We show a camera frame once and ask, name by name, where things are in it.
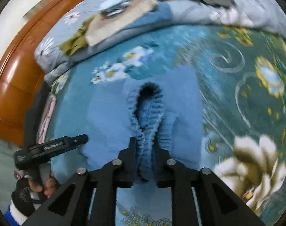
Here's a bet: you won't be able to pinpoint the olive green garment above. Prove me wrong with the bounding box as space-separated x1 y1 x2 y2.
59 19 94 57

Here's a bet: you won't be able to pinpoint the green floral bed sheet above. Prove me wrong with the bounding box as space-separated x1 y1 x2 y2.
43 25 286 226

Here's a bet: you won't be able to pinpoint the light blue striped garment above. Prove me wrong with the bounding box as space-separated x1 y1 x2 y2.
98 0 139 18

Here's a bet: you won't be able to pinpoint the beige garment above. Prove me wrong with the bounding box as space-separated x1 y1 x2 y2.
85 0 175 47

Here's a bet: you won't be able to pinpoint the pink cloth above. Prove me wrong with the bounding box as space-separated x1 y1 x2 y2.
37 94 57 144

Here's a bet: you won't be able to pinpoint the brown wooden headboard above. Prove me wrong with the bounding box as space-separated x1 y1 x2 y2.
0 0 87 146

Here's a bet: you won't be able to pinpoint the person's left hand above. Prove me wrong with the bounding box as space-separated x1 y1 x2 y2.
11 172 61 217

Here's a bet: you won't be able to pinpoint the grey floral quilt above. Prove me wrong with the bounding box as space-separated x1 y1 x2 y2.
33 0 286 76

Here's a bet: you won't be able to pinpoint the blue folded garment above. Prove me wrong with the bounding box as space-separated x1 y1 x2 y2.
103 2 173 45

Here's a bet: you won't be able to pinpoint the person's left forearm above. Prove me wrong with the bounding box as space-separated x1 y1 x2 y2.
3 202 28 226

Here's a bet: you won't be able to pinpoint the blue pants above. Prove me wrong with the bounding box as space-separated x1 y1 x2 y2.
50 66 204 208

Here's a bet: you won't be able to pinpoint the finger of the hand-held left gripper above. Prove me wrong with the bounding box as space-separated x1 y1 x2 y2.
43 134 89 157

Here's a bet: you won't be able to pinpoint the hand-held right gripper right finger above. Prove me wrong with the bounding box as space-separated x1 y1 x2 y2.
153 142 266 226

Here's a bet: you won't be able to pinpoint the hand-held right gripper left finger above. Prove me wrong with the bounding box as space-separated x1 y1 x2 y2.
22 137 136 226

